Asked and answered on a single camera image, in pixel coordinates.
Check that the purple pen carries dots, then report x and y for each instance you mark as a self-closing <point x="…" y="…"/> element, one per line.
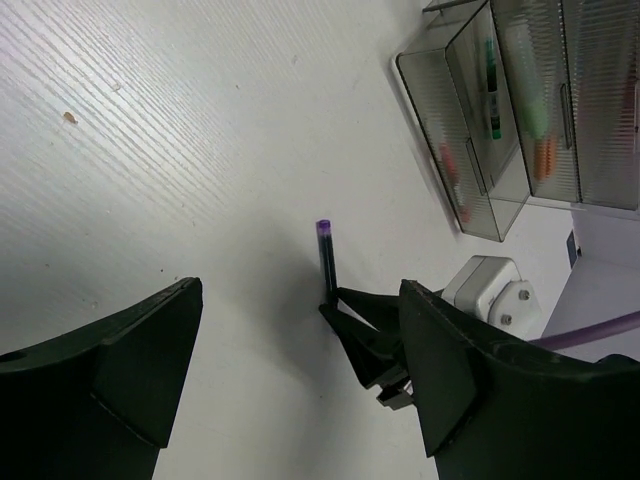
<point x="326" y="251"/>

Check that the orange capped marker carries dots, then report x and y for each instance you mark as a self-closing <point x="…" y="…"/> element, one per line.
<point x="545" y="157"/>

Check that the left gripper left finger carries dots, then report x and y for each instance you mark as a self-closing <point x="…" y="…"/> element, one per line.
<point x="100" y="402"/>

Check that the red pen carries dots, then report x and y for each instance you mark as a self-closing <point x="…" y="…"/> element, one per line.
<point x="454" y="181"/>

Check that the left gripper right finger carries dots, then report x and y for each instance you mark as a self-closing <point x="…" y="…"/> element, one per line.
<point x="493" y="406"/>

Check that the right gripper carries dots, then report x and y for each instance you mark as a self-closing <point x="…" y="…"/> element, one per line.
<point x="375" y="350"/>

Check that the green pen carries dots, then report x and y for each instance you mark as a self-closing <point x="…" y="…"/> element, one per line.
<point x="492" y="89"/>

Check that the green highlighter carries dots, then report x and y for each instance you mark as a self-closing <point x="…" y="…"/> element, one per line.
<point x="527" y="82"/>

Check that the clear drawer organizer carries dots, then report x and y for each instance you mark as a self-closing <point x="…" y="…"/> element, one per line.
<point x="587" y="57"/>

